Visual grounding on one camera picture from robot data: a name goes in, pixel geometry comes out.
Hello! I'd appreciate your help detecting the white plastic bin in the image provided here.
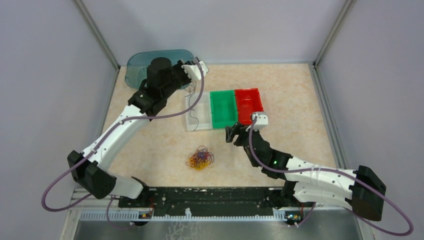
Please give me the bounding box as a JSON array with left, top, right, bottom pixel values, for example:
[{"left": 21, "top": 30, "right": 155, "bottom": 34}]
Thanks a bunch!
[{"left": 185, "top": 91, "right": 213, "bottom": 131}]

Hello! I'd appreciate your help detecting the yellow tangled cable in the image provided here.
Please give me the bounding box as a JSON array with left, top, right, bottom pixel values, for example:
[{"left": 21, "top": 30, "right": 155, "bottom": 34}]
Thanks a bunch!
[{"left": 185, "top": 152, "right": 214, "bottom": 172}]

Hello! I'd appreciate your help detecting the black thin cable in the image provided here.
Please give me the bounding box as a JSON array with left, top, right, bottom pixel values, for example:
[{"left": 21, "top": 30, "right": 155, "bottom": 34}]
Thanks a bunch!
[{"left": 184, "top": 83, "right": 201, "bottom": 131}]

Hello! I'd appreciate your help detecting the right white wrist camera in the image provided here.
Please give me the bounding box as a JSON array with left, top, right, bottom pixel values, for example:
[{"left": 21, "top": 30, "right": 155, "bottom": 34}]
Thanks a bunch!
[{"left": 250, "top": 111, "right": 269, "bottom": 131}]

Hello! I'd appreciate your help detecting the aluminium frame post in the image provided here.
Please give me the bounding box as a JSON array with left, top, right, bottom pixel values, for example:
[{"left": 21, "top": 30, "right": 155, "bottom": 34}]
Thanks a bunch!
[
  {"left": 72, "top": 0, "right": 120, "bottom": 71},
  {"left": 313, "top": 0, "right": 357, "bottom": 69}
]

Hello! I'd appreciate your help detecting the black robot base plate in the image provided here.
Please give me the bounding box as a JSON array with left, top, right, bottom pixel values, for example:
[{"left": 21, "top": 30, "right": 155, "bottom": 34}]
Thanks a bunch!
[{"left": 118, "top": 187, "right": 301, "bottom": 217}]

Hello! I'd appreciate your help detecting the red plastic bin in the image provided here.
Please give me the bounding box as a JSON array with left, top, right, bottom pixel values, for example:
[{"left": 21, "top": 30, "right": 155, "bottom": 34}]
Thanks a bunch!
[{"left": 234, "top": 88, "right": 264, "bottom": 125}]

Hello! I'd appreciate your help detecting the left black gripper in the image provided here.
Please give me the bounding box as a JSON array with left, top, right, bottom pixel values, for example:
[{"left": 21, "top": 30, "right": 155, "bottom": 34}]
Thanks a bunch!
[{"left": 162, "top": 58, "right": 195, "bottom": 99}]

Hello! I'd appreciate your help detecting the teal transparent plastic tub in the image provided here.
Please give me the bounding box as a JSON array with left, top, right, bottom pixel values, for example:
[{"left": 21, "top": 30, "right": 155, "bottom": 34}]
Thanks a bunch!
[{"left": 125, "top": 49, "right": 194, "bottom": 90}]

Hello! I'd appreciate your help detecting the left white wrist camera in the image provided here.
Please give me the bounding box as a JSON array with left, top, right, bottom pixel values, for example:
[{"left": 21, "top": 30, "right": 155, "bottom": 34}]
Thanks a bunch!
[{"left": 181, "top": 57, "right": 209, "bottom": 81}]

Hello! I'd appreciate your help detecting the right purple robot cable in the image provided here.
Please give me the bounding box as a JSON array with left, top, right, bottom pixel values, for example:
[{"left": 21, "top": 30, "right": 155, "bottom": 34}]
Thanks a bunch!
[{"left": 247, "top": 115, "right": 415, "bottom": 237}]

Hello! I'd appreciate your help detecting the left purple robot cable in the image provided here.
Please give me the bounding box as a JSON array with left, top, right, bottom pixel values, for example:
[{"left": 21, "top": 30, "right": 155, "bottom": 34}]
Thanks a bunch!
[{"left": 41, "top": 58, "right": 206, "bottom": 213}]

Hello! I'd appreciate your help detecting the left aluminium frame post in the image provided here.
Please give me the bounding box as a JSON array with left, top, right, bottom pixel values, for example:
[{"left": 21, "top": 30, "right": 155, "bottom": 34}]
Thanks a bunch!
[{"left": 72, "top": 0, "right": 120, "bottom": 71}]

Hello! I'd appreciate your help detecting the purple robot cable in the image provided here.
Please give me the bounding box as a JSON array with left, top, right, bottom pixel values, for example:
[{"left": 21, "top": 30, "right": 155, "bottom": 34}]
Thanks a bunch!
[
  {"left": 41, "top": 58, "right": 206, "bottom": 213},
  {"left": 247, "top": 115, "right": 415, "bottom": 237}
]

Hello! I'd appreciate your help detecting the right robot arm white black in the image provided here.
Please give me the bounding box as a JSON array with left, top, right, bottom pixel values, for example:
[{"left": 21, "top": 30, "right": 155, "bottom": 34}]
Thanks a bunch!
[{"left": 225, "top": 122, "right": 387, "bottom": 222}]

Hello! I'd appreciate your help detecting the white slotted cable duct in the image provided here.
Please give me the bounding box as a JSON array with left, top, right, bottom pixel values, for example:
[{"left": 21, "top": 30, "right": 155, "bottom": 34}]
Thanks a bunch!
[{"left": 79, "top": 208, "right": 288, "bottom": 222}]

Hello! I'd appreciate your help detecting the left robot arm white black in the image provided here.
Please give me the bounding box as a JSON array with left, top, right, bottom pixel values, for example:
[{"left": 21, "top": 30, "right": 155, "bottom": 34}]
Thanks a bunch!
[{"left": 67, "top": 57, "right": 209, "bottom": 207}]

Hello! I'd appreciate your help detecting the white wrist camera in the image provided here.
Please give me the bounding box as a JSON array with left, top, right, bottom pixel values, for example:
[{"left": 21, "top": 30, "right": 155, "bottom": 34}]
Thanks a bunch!
[
  {"left": 250, "top": 111, "right": 269, "bottom": 131},
  {"left": 181, "top": 57, "right": 209, "bottom": 81}
]

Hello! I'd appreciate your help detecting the green plastic bin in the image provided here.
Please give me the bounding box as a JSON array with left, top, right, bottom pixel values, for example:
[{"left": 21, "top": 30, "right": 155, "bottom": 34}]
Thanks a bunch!
[{"left": 210, "top": 90, "right": 238, "bottom": 129}]

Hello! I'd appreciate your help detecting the red tangled cable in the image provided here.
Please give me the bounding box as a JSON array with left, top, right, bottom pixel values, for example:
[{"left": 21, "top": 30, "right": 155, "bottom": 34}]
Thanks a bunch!
[{"left": 186, "top": 145, "right": 216, "bottom": 169}]

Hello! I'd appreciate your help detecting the right aluminium frame post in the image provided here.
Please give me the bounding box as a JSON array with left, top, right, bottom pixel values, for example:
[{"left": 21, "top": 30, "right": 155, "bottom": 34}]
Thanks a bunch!
[{"left": 313, "top": 0, "right": 357, "bottom": 69}]

